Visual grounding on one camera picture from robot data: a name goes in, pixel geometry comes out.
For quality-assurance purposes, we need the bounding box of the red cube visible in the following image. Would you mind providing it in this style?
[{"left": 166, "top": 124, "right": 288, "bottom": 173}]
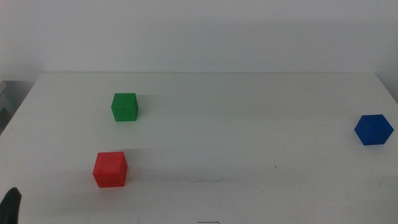
[{"left": 92, "top": 151, "right": 129, "bottom": 189}]

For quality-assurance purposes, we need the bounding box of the green cube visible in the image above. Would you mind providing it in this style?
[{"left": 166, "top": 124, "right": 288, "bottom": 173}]
[{"left": 111, "top": 92, "right": 139, "bottom": 123}]

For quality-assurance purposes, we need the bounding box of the blue cube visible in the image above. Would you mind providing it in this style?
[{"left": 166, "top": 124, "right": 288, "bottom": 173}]
[{"left": 354, "top": 114, "right": 395, "bottom": 146}]

